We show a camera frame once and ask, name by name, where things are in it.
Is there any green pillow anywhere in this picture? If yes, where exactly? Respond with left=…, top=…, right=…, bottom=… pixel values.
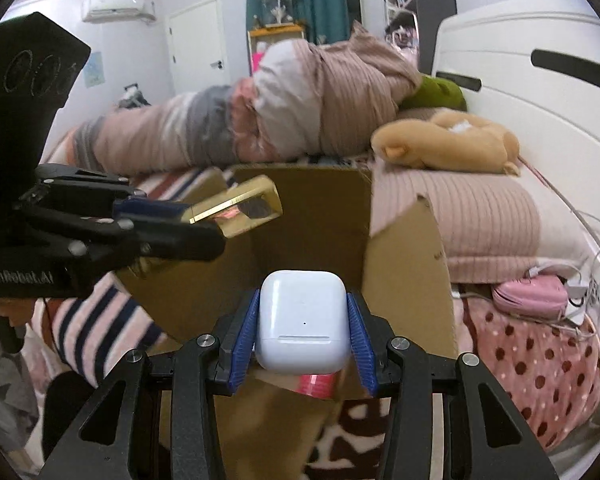
left=399, top=74, right=468, bottom=112

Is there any white bed headboard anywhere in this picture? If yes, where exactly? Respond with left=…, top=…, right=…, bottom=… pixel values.
left=430, top=0, right=600, bottom=261

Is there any pink tape roll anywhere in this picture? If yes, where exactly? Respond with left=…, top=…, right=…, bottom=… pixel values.
left=296, top=372, right=337, bottom=400

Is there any white door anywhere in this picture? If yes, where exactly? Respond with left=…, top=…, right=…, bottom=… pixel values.
left=167, top=0, right=231, bottom=97

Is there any wall poster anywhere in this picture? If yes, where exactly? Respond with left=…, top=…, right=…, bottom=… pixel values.
left=82, top=51, right=104, bottom=87

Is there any white air conditioner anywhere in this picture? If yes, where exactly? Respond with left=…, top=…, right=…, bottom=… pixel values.
left=81, top=0, right=157, bottom=25

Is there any glass display case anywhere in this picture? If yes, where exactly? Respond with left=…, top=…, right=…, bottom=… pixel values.
left=258, top=0, right=296, bottom=29

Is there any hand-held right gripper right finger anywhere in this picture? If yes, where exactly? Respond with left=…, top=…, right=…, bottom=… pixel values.
left=346, top=292, right=561, bottom=480

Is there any yellow cabinet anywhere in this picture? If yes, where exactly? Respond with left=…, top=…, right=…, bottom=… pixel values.
left=247, top=25, right=307, bottom=77

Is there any pink ribbed pillow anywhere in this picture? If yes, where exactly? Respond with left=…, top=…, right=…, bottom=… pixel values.
left=371, top=164, right=588, bottom=283

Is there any white earbuds case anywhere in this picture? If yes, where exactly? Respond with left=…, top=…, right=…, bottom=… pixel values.
left=254, top=270, right=351, bottom=375

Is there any wall shelf with figurines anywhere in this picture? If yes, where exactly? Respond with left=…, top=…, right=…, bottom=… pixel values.
left=380, top=0, right=421, bottom=58

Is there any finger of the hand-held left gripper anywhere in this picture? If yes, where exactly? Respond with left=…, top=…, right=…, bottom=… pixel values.
left=20, top=207, right=227, bottom=266
left=32, top=163, right=193, bottom=223

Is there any rolled pink grey quilt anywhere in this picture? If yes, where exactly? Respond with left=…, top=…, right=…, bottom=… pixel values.
left=70, top=20, right=423, bottom=177

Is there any gold rectangular box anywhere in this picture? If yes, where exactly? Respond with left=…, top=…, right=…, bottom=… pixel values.
left=181, top=175, right=284, bottom=239

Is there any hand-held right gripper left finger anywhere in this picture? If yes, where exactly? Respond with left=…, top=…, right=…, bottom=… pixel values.
left=39, top=288, right=261, bottom=480

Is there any striped blanket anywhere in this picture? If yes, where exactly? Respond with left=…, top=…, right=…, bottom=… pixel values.
left=27, top=127, right=241, bottom=388

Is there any brown plush toy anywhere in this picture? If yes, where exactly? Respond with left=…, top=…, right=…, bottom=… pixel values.
left=370, top=109, right=522, bottom=177

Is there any pink pouch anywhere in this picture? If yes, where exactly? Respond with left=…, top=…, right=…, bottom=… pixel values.
left=491, top=274, right=570, bottom=320

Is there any cardboard box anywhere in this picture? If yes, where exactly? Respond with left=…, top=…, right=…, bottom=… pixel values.
left=115, top=162, right=458, bottom=480

